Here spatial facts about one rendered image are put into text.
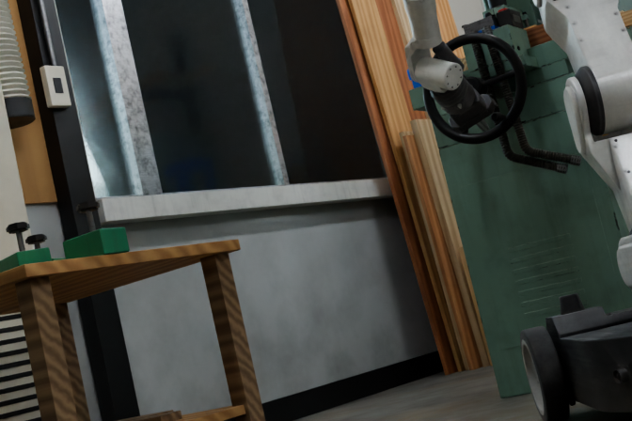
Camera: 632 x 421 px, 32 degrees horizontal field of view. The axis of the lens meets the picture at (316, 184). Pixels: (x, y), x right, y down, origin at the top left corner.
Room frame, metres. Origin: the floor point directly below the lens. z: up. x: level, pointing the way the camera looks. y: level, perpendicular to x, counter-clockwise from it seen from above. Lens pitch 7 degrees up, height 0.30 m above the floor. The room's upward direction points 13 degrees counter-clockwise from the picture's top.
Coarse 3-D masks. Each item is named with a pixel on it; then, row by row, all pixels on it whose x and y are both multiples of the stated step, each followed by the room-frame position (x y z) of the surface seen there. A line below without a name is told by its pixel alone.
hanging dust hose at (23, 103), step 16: (0, 0) 3.08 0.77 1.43; (0, 16) 3.07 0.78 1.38; (0, 32) 3.07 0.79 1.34; (0, 48) 3.07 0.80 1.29; (16, 48) 3.12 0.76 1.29; (0, 64) 3.06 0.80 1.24; (16, 64) 3.10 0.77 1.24; (0, 80) 3.05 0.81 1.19; (16, 80) 3.08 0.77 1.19; (16, 96) 3.07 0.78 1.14; (16, 112) 3.06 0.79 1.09; (32, 112) 3.11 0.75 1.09
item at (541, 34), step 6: (540, 24) 2.95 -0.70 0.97; (528, 30) 2.97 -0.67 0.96; (534, 30) 2.96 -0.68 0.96; (540, 30) 2.95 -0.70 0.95; (528, 36) 2.97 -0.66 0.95; (534, 36) 2.96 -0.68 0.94; (540, 36) 2.96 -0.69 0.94; (546, 36) 2.95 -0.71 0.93; (534, 42) 2.97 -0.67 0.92; (540, 42) 2.96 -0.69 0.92
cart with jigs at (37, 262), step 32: (32, 256) 2.14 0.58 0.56; (96, 256) 2.07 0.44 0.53; (128, 256) 2.13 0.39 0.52; (160, 256) 2.20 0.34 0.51; (192, 256) 2.27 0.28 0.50; (224, 256) 2.37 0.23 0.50; (0, 288) 2.03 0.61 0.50; (32, 288) 1.96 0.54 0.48; (64, 288) 2.34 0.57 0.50; (96, 288) 2.53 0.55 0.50; (224, 288) 2.35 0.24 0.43; (32, 320) 1.97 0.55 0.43; (64, 320) 2.71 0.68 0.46; (224, 320) 2.36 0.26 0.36; (32, 352) 1.98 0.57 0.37; (64, 352) 2.69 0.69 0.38; (224, 352) 2.37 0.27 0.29; (64, 384) 1.99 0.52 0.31; (256, 384) 2.38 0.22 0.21; (64, 416) 1.97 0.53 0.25; (160, 416) 2.29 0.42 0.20; (192, 416) 2.35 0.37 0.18; (224, 416) 2.30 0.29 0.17; (256, 416) 2.36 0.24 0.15
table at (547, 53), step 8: (552, 40) 2.87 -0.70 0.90; (536, 48) 2.89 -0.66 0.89; (544, 48) 2.88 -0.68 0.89; (552, 48) 2.87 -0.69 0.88; (560, 48) 2.86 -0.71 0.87; (520, 56) 2.82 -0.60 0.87; (528, 56) 2.84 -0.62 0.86; (536, 56) 2.90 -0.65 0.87; (544, 56) 2.89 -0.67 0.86; (552, 56) 2.87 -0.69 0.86; (560, 56) 2.86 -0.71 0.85; (504, 64) 2.84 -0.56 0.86; (528, 64) 2.83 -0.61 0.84; (536, 64) 2.88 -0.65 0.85; (544, 64) 2.89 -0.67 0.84; (464, 72) 3.00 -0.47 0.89; (472, 72) 2.89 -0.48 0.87; (496, 72) 2.86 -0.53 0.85; (416, 88) 3.08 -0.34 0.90; (416, 96) 3.09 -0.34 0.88; (416, 104) 3.09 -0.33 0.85; (424, 104) 3.08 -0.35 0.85
